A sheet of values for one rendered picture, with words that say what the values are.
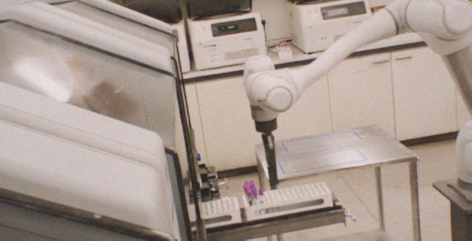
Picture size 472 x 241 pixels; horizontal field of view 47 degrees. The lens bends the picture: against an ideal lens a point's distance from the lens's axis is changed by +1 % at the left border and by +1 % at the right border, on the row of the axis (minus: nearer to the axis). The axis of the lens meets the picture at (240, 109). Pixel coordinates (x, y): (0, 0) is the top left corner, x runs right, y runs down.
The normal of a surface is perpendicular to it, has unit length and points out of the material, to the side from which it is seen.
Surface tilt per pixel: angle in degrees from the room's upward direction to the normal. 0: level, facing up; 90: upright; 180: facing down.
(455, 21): 84
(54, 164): 29
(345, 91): 90
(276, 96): 93
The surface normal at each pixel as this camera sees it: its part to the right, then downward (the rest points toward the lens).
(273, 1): 0.12, 0.25
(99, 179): 0.36, -0.91
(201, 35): 0.04, -0.28
